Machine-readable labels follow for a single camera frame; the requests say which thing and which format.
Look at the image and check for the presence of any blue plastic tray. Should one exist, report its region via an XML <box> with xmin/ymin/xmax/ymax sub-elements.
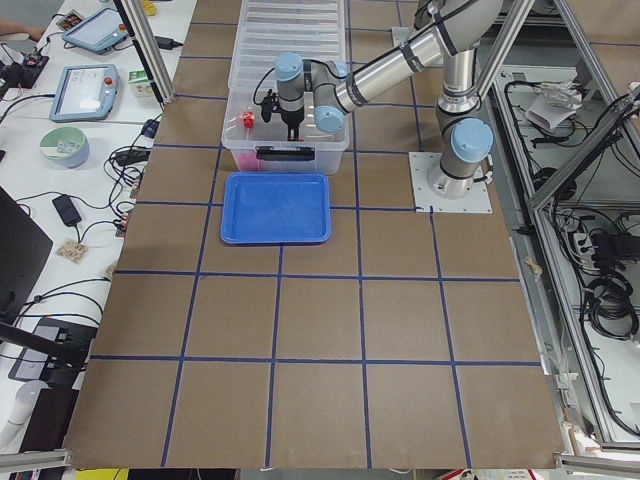
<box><xmin>220</xmin><ymin>172</ymin><xmax>332</xmax><ymax>245</ymax></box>

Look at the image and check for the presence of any green white carton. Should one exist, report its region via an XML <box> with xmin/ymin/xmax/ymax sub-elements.
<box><xmin>128</xmin><ymin>70</ymin><xmax>154</xmax><ymax>98</ymax></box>

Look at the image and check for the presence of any black box latch handle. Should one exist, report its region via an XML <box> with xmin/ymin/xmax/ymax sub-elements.
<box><xmin>256</xmin><ymin>146</ymin><xmax>315</xmax><ymax>162</ymax></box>

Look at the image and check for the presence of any red block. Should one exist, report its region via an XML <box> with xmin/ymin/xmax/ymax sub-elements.
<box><xmin>241</xmin><ymin>111</ymin><xmax>255</xmax><ymax>129</ymax></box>

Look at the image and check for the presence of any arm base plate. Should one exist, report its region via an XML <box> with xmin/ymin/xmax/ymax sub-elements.
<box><xmin>391</xmin><ymin>27</ymin><xmax>416</xmax><ymax>49</ymax></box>
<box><xmin>409</xmin><ymin>152</ymin><xmax>492</xmax><ymax>215</ymax></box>

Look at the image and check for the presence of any aluminium frame post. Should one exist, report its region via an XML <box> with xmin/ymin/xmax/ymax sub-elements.
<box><xmin>114</xmin><ymin>0</ymin><xmax>175</xmax><ymax>105</ymax></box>

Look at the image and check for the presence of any clear plastic box lid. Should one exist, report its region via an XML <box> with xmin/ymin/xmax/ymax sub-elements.
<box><xmin>228</xmin><ymin>0</ymin><xmax>346</xmax><ymax>93</ymax></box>

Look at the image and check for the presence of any black power adapter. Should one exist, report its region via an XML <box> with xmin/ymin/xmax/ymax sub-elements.
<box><xmin>52</xmin><ymin>194</ymin><xmax>82</xmax><ymax>227</ymax></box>

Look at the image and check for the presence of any black monitor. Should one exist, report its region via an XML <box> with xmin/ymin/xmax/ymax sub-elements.
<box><xmin>0</xmin><ymin>189</ymin><xmax>53</xmax><ymax>324</ymax></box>

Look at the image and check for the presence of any blue teach pendant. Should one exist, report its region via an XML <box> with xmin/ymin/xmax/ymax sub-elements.
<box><xmin>49</xmin><ymin>64</ymin><xmax>119</xmax><ymax>123</ymax></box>
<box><xmin>62</xmin><ymin>8</ymin><xmax>129</xmax><ymax>54</ymax></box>

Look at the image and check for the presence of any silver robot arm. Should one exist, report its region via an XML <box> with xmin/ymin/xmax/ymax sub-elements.
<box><xmin>255</xmin><ymin>1</ymin><xmax>503</xmax><ymax>200</ymax></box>

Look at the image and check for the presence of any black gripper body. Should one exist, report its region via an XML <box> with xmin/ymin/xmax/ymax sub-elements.
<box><xmin>278</xmin><ymin>94</ymin><xmax>305</xmax><ymax>131</ymax></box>

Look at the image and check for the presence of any clear plastic storage box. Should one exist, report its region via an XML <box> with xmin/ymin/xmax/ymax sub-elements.
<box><xmin>221</xmin><ymin>90</ymin><xmax>350</xmax><ymax>175</ymax></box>

